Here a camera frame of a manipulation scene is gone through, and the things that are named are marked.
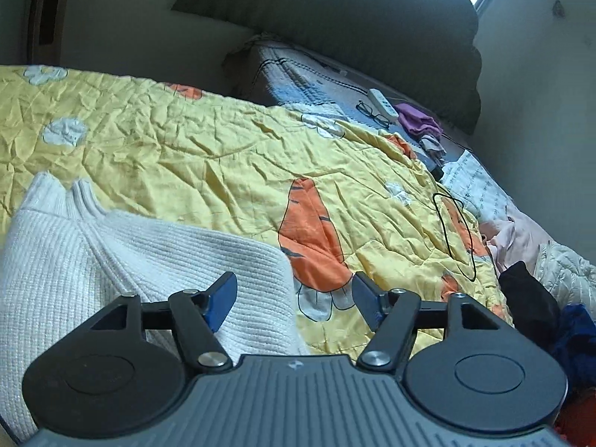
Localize white patterned quilted sheet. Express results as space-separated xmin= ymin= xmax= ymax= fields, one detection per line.
xmin=439 ymin=150 xmax=519 ymax=225

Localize red cloth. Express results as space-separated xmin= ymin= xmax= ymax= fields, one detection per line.
xmin=555 ymin=390 xmax=596 ymax=439

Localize black cloth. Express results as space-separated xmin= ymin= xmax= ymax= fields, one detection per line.
xmin=498 ymin=261 xmax=562 ymax=351

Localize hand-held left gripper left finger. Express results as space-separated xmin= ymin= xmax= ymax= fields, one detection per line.
xmin=86 ymin=271 xmax=239 ymax=373

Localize black eyeglasses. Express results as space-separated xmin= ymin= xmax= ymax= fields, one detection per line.
xmin=356 ymin=99 xmax=393 ymax=130

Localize purple cloth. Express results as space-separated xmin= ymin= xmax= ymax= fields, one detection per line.
xmin=395 ymin=102 xmax=444 ymax=139

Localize grey pink crumpled cloth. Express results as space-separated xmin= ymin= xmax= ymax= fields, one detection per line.
xmin=418 ymin=132 xmax=448 ymax=169

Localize white quilted cloth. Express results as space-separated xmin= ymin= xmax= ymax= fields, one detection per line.
xmin=535 ymin=241 xmax=596 ymax=309

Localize dark grey pillow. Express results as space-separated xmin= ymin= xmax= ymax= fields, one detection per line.
xmin=171 ymin=0 xmax=484 ymax=137

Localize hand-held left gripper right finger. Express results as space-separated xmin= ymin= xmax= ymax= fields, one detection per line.
xmin=352 ymin=272 xmax=510 ymax=374

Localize patchwork quilted pillow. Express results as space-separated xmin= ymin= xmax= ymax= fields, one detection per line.
xmin=222 ymin=34 xmax=469 ymax=171

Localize black cable loop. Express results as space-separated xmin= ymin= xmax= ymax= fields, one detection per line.
xmin=431 ymin=191 xmax=478 ymax=283

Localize white power strip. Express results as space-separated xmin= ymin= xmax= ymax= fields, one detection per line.
xmin=367 ymin=88 xmax=400 ymax=120

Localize yellow carrot print blanket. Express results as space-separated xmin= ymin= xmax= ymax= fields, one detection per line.
xmin=0 ymin=64 xmax=514 ymax=355

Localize cream knit sweater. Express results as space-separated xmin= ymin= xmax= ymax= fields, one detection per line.
xmin=0 ymin=171 xmax=311 ymax=443

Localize blue cloth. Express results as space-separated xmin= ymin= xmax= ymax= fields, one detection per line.
xmin=548 ymin=302 xmax=596 ymax=397

